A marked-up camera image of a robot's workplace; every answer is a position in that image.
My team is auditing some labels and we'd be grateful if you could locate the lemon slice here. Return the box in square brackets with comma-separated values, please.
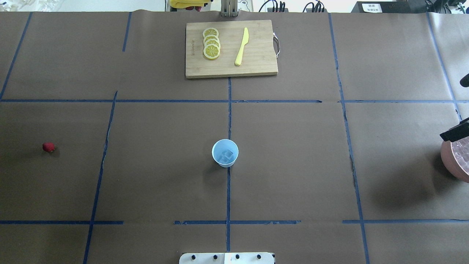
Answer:
[203, 28, 219, 38]
[203, 45, 221, 60]
[204, 34, 219, 45]
[204, 38, 221, 49]

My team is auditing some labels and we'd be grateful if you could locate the bamboo cutting board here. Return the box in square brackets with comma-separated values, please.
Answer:
[185, 20, 278, 79]

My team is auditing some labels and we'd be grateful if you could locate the yellow plastic knife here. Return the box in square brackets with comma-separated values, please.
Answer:
[234, 27, 250, 66]

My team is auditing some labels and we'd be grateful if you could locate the pile of clear ice cubes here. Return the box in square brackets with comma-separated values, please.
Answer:
[451, 137, 469, 175]

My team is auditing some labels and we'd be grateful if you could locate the red strawberry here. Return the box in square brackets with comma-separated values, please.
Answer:
[42, 142, 56, 153]

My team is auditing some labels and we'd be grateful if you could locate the lemon slice bottom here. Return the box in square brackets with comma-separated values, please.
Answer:
[203, 45, 221, 60]

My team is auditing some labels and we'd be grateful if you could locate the aluminium frame post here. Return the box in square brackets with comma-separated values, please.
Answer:
[221, 0, 239, 17]

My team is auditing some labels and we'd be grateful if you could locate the light blue plastic cup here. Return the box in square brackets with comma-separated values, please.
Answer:
[212, 139, 239, 168]

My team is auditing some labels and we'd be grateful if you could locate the pink bowl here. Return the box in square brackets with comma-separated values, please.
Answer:
[440, 142, 469, 183]

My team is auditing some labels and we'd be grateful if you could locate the lemon slice top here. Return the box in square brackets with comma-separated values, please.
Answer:
[203, 28, 219, 38]

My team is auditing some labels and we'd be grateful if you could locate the clear ice cube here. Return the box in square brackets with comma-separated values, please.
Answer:
[217, 149, 235, 164]

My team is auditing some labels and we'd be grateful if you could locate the crumpled clear plastic bag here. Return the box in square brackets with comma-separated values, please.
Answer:
[10, 0, 63, 12]

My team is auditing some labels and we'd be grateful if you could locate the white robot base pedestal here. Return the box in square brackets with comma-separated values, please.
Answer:
[179, 252, 276, 264]

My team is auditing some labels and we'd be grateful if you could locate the yellow bag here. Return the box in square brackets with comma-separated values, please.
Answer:
[169, 0, 213, 12]

